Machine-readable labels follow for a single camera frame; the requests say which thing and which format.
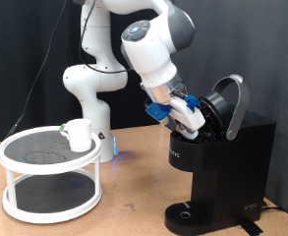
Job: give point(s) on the dark grey backdrop panel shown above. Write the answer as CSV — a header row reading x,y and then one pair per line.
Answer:
x,y
264,49

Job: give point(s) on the white mug with green tape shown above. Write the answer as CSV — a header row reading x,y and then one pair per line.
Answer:
x,y
79,136

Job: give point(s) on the black Keurig coffee machine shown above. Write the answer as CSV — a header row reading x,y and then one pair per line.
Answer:
x,y
235,164

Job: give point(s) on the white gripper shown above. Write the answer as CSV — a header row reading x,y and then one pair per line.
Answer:
x,y
186,113

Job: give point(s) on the white two-tier turntable stand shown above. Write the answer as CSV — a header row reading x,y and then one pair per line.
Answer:
x,y
19,147

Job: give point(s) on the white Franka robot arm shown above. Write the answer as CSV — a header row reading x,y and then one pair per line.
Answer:
x,y
150,55

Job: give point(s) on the black tape strip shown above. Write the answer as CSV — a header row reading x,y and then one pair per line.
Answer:
x,y
250,227

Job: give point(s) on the black backdrop curtain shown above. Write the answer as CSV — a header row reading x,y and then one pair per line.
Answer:
x,y
6,49

